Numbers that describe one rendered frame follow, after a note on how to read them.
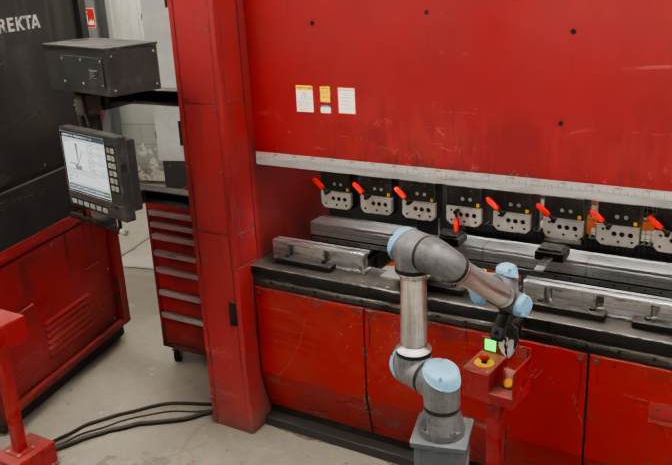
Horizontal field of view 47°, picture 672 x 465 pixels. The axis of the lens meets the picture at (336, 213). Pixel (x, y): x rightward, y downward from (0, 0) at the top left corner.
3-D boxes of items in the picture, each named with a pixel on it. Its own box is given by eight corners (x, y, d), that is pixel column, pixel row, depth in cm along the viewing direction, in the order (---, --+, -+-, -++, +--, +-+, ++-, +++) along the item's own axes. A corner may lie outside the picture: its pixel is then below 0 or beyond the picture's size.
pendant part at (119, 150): (70, 204, 350) (57, 126, 338) (93, 198, 358) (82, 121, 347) (125, 223, 320) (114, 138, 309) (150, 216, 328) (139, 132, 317)
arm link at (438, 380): (440, 418, 240) (439, 379, 236) (412, 399, 251) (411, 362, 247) (468, 405, 247) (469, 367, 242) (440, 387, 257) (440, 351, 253)
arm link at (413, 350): (414, 400, 250) (413, 240, 233) (386, 381, 262) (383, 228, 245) (443, 388, 256) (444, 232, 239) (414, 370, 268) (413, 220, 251)
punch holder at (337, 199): (321, 206, 351) (319, 171, 346) (331, 201, 358) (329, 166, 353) (350, 210, 344) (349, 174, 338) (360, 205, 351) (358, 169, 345)
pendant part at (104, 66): (70, 229, 361) (40, 42, 334) (117, 215, 378) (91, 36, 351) (132, 252, 327) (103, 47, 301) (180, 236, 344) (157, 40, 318)
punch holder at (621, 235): (595, 243, 292) (598, 201, 287) (600, 236, 299) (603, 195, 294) (637, 249, 285) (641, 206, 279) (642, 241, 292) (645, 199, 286)
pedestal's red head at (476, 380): (462, 395, 292) (462, 352, 286) (481, 376, 304) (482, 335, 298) (512, 411, 280) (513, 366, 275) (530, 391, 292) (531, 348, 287)
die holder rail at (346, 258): (273, 257, 376) (272, 239, 373) (280, 253, 381) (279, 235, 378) (364, 274, 352) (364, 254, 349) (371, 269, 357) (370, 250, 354)
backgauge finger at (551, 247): (523, 271, 318) (523, 260, 316) (541, 250, 339) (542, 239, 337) (552, 276, 312) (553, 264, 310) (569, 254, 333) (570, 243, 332)
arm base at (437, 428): (462, 447, 242) (462, 419, 239) (414, 440, 247) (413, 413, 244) (468, 420, 256) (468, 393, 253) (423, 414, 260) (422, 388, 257)
